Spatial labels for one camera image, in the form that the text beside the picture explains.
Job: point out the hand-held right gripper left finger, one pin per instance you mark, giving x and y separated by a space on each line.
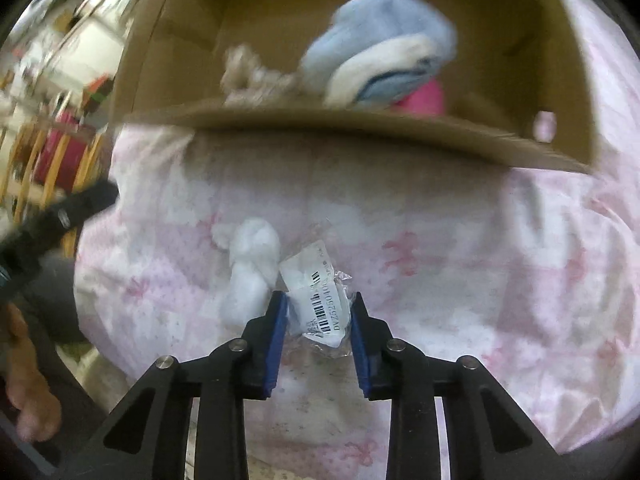
274 340

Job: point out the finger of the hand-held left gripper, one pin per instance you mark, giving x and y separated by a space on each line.
65 217

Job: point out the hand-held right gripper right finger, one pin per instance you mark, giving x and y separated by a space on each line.
361 345

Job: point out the clear packet with white label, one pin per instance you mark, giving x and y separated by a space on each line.
312 300

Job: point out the white socks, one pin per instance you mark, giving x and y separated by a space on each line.
252 260

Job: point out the cardboard box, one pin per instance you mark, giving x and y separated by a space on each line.
350 135

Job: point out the beige lace scrunchie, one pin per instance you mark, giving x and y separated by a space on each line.
250 80

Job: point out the pink socks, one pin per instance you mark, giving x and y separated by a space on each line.
422 100

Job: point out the light blue fluffy cloth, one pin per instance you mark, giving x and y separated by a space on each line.
380 55

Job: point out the person's left hand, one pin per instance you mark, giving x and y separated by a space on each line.
30 385

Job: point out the yellow wooden rack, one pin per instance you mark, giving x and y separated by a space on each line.
30 160

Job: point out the red storage bin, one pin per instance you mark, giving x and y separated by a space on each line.
60 147

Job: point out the pink bow print blanket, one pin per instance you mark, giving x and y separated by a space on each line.
450 260

